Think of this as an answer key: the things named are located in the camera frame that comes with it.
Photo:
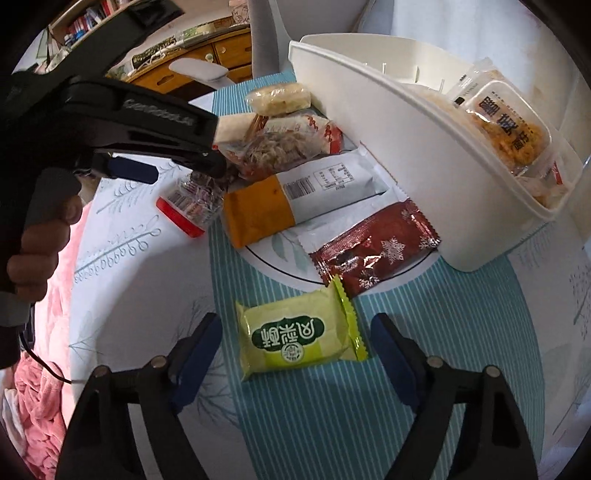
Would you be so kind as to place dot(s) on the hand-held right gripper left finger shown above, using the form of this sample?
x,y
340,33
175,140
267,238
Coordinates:
x,y
198,355

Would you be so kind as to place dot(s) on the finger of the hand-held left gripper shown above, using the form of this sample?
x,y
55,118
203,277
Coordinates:
x,y
134,168
152,129

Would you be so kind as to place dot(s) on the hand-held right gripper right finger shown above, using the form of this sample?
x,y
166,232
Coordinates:
x,y
392,360

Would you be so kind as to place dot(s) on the small clear red candy packet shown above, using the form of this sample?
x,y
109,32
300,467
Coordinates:
x,y
189,207

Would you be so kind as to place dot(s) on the brown beige biscuit packet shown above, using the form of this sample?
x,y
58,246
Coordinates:
x,y
235,129

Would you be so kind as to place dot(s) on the green pastry packet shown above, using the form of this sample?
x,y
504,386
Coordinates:
x,y
295,332

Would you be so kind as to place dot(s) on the dark red snowflake packet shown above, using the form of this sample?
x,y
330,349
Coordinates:
x,y
369,249

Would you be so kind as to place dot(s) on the clear red snack packet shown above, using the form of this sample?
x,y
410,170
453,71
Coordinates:
x,y
272,152

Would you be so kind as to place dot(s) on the puffed rice cracker packet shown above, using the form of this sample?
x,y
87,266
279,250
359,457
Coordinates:
x,y
277,99

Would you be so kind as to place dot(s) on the orange white snack packet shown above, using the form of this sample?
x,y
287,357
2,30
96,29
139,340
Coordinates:
x,y
277,203

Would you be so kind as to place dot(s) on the white plastic storage box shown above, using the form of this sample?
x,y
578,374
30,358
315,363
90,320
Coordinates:
x,y
369,115

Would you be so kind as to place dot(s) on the large red white snack packet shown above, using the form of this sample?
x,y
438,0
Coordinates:
x,y
549,184

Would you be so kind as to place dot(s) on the orange label cake packet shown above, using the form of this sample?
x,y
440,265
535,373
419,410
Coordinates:
x,y
508,124

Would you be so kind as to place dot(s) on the person's left forearm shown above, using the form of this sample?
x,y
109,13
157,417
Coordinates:
x,y
11,341

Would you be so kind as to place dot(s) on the person's left hand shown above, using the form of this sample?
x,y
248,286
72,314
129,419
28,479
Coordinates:
x,y
41,249

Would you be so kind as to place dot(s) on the grey office chair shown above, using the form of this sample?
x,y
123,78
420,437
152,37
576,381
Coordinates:
x,y
198,69

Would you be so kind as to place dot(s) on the wooden desk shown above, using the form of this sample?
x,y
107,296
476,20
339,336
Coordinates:
x,y
231,50

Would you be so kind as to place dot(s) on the wooden bookshelf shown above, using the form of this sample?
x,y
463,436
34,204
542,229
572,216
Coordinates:
x,y
92,23

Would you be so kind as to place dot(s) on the teal striped table runner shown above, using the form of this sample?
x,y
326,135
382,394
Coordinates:
x,y
300,424

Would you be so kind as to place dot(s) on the row of books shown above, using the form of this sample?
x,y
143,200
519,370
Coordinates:
x,y
92,16

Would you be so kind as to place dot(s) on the pink blanket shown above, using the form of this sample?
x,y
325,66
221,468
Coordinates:
x,y
37,406

